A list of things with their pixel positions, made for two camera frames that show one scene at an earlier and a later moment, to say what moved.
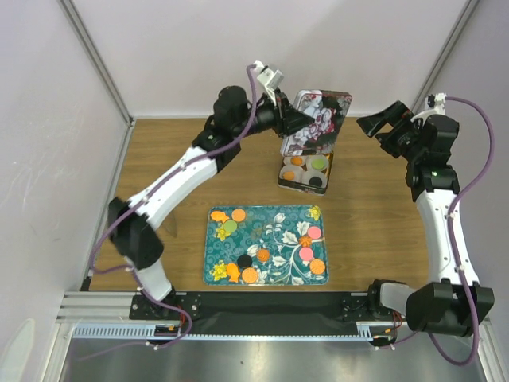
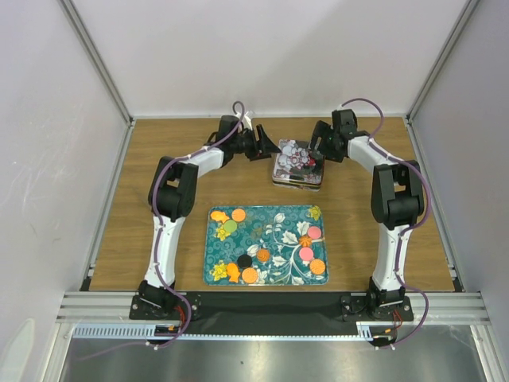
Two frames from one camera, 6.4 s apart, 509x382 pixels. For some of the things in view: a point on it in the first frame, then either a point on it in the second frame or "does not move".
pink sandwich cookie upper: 314,232 does not move
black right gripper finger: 294,120 to 265,146
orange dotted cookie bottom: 249,275 does not move
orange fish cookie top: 219,216 does not move
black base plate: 195,309 does not move
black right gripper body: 404,142 to 326,146
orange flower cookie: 305,240 does not move
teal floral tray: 266,245 does not move
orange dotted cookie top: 238,215 does not move
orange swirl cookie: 262,255 does not move
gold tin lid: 328,109 to 298,162
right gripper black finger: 395,114 to 318,157
